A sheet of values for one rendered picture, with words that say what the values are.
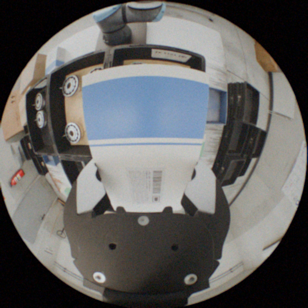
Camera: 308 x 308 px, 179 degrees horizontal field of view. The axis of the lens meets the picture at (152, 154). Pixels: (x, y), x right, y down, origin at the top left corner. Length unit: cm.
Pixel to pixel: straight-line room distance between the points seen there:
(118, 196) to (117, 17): 55
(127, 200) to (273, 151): 297
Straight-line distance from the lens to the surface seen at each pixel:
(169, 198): 15
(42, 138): 82
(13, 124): 308
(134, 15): 49
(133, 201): 16
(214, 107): 65
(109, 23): 52
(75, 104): 52
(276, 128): 298
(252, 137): 144
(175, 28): 77
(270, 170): 303
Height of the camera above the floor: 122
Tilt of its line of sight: 61 degrees down
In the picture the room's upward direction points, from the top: 176 degrees clockwise
